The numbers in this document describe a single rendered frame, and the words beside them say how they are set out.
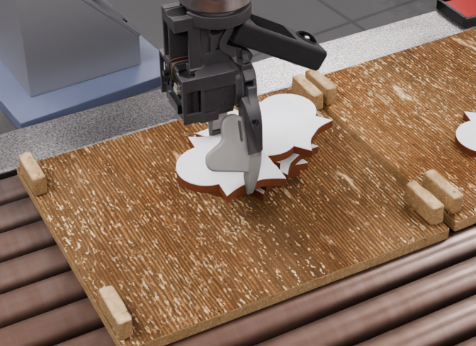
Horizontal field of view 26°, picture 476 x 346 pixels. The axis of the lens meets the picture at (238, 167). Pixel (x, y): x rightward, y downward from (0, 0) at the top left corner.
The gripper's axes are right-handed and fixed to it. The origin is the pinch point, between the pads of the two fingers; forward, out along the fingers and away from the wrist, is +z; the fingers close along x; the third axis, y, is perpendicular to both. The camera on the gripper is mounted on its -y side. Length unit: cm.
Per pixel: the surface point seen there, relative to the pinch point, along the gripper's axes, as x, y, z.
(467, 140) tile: -3.1, -33.2, 8.7
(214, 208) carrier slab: -4.0, 1.3, 9.7
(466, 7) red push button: -36, -55, 10
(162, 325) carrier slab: 11.7, 13.3, 9.8
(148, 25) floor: -210, -54, 102
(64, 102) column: -43.2, 9.9, 16.0
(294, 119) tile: -8.3, -11.0, 2.8
